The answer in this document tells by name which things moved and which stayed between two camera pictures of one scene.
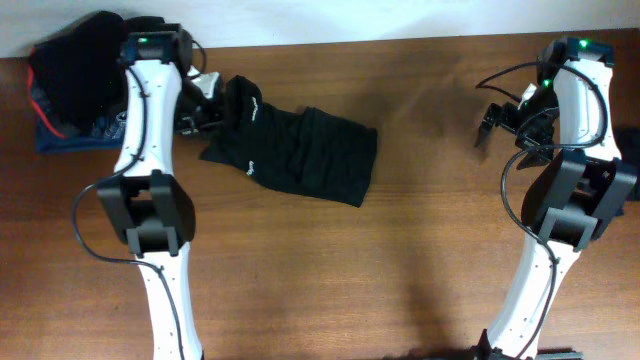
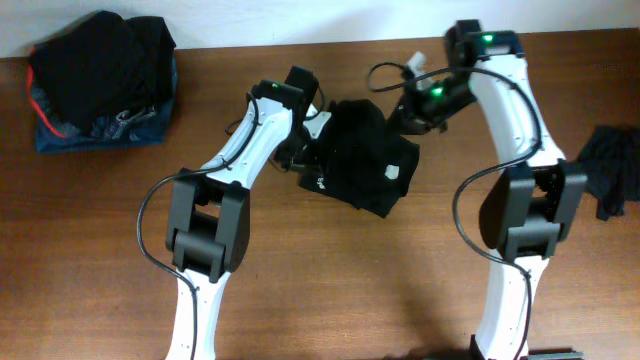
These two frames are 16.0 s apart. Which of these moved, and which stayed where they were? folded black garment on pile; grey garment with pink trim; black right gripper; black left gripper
Moved: black left gripper; black right gripper
Stayed: folded black garment on pile; grey garment with pink trim
